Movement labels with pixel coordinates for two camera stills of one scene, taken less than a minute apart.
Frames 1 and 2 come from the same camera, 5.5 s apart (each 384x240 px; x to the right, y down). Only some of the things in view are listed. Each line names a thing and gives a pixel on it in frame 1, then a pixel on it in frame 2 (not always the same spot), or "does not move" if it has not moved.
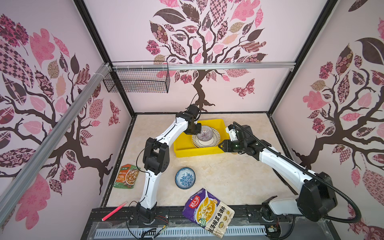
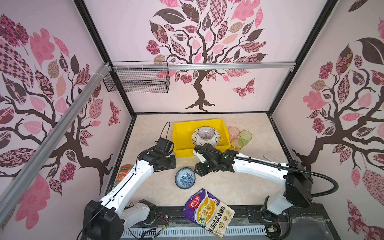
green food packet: [127, 176] does not move
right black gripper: [226, 144] -> [200, 171]
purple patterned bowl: [206, 133] does not move
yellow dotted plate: [213, 142] does not move
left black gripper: [197, 130] -> [172, 164]
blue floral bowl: [185, 178] does not move
